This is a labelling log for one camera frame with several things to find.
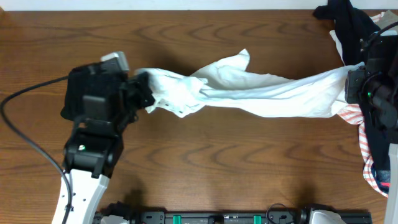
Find white shirt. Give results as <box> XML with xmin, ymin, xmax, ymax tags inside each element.
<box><xmin>135</xmin><ymin>49</ymin><xmax>359</xmax><ymax>118</ymax></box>

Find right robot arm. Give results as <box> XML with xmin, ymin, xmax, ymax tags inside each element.
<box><xmin>345</xmin><ymin>22</ymin><xmax>397</xmax><ymax>223</ymax></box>

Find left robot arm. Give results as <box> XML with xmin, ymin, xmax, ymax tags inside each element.
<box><xmin>52</xmin><ymin>72</ymin><xmax>154</xmax><ymax>223</ymax></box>

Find black folded garment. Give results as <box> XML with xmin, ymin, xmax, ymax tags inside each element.
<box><xmin>60</xmin><ymin>63</ymin><xmax>101</xmax><ymax>121</ymax></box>

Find dark navy garment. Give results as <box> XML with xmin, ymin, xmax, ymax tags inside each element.
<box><xmin>313</xmin><ymin>1</ymin><xmax>390</xmax><ymax>183</ymax></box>

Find grey garment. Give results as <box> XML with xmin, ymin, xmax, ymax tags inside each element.
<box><xmin>376</xmin><ymin>11</ymin><xmax>398</xmax><ymax>29</ymax></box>

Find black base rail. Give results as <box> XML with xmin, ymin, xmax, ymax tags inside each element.
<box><xmin>92</xmin><ymin>202</ymin><xmax>373</xmax><ymax>224</ymax></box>

